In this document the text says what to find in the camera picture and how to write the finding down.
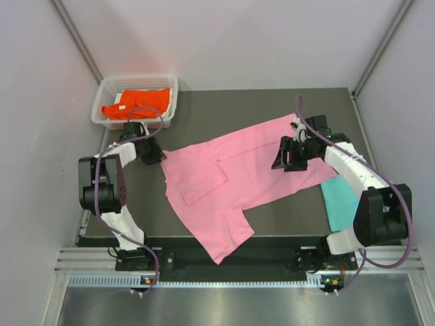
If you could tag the white plastic laundry basket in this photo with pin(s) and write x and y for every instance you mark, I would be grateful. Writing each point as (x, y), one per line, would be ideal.
(111, 88)

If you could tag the orange t shirt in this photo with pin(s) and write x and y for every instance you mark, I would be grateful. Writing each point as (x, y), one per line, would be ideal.
(136, 102)

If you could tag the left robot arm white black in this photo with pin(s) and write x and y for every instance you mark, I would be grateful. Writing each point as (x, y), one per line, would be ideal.
(103, 192)

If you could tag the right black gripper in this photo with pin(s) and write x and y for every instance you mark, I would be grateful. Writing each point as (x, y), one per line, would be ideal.
(287, 145)

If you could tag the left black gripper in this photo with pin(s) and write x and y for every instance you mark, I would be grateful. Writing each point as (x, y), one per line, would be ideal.
(157, 153)

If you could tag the pink t shirt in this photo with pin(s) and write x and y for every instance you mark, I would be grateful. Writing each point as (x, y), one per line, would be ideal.
(211, 184)

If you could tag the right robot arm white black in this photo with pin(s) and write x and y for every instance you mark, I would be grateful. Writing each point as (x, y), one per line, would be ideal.
(384, 212)

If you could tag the folded teal t shirt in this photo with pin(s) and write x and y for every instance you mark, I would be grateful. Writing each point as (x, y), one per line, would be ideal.
(341, 203)

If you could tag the slotted white cable duct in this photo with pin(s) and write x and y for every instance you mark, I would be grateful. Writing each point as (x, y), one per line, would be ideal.
(137, 281)

